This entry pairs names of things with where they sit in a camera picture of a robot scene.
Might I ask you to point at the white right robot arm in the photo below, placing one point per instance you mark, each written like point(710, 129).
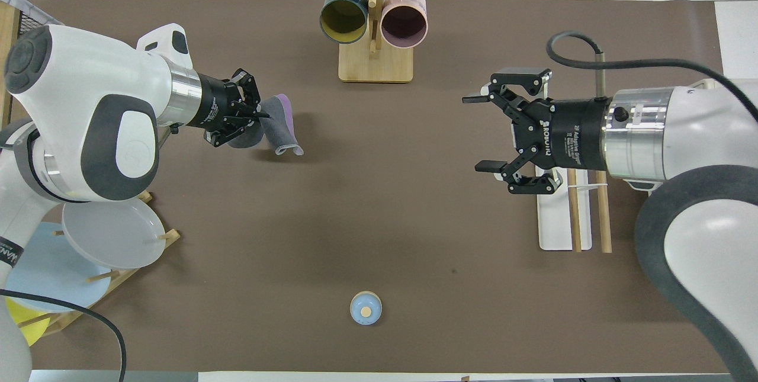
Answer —
point(699, 133)

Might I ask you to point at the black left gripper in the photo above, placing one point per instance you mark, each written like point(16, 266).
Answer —
point(219, 103)

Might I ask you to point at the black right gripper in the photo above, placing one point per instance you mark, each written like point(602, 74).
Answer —
point(577, 133)

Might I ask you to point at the wooden mug tree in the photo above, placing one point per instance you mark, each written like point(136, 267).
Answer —
point(376, 65)

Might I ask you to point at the yellow plate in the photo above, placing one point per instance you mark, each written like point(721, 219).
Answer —
point(29, 326)

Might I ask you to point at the purple and grey towel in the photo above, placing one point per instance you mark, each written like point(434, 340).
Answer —
point(281, 127)

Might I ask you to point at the wooden plate rack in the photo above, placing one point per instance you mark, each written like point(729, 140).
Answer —
point(170, 235)

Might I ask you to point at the dark teal mug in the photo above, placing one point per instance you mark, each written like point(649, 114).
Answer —
point(343, 18)

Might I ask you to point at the pink mug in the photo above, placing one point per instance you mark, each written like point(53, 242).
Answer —
point(404, 23)

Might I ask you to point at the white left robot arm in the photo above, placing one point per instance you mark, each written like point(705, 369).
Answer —
point(89, 86)

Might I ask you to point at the white towel rack wooden bars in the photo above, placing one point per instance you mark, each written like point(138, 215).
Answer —
point(556, 222)

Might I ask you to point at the grey plate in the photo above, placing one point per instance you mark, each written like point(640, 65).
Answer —
point(112, 234)

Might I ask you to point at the white marble patterned sheet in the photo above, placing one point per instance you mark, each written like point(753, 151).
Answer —
point(29, 7)

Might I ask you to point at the brown table mat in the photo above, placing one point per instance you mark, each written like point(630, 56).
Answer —
point(379, 204)

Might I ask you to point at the light blue plate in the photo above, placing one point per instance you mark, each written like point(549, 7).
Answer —
point(53, 275)

